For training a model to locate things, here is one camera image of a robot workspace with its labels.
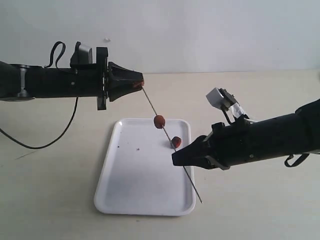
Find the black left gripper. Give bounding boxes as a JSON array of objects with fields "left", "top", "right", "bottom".
[{"left": 96, "top": 46, "right": 144, "bottom": 111}]

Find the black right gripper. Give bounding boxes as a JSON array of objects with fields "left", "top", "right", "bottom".
[{"left": 171, "top": 122, "right": 250, "bottom": 170}]

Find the thin metal skewer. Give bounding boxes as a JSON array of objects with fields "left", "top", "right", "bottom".
[{"left": 141, "top": 86, "right": 203, "bottom": 204}]

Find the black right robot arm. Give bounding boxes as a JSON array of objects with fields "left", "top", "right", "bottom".
[{"left": 171, "top": 100, "right": 320, "bottom": 170}]

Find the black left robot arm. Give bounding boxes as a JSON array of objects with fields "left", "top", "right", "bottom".
[{"left": 0, "top": 42, "right": 144, "bottom": 111}]

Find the white plastic tray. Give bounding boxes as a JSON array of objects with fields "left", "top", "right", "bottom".
[{"left": 93, "top": 118, "right": 196, "bottom": 217}]

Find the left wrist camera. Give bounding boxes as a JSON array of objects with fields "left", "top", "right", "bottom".
[{"left": 70, "top": 41, "right": 93, "bottom": 68}]

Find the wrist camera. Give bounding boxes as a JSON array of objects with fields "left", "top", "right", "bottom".
[
  {"left": 70, "top": 41, "right": 93, "bottom": 68},
  {"left": 206, "top": 87, "right": 254, "bottom": 125}
]

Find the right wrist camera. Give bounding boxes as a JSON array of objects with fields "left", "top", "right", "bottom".
[{"left": 206, "top": 87, "right": 254, "bottom": 125}]

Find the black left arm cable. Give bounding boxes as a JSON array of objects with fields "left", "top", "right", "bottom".
[{"left": 0, "top": 41, "right": 80, "bottom": 150}]

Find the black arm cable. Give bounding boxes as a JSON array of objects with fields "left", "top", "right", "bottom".
[
  {"left": 0, "top": 41, "right": 80, "bottom": 150},
  {"left": 284, "top": 153, "right": 311, "bottom": 168}
]

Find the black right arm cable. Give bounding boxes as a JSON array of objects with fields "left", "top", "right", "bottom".
[{"left": 284, "top": 153, "right": 311, "bottom": 168}]

